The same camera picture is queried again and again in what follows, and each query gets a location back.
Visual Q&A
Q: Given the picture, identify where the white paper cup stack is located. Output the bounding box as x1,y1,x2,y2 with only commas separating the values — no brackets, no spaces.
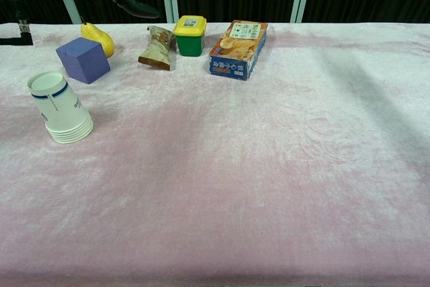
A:
26,71,94,145

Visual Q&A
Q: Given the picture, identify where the yellow pear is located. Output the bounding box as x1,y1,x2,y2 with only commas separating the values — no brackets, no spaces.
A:
79,17,116,59

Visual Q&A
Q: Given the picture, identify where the brown snack bar wrapper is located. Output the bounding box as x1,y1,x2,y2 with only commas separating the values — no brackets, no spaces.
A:
138,25,178,71

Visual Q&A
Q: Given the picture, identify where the purple foam cube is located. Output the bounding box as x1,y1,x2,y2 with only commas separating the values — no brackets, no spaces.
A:
55,36,112,85

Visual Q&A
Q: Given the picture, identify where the green container yellow lid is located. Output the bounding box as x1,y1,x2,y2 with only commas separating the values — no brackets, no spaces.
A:
173,15,208,57

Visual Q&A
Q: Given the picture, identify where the blue orange cookie box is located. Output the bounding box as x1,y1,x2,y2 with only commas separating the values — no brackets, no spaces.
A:
208,19,269,82

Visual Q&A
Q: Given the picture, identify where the pink fleece tablecloth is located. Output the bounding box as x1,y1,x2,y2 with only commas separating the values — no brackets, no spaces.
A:
0,22,430,287

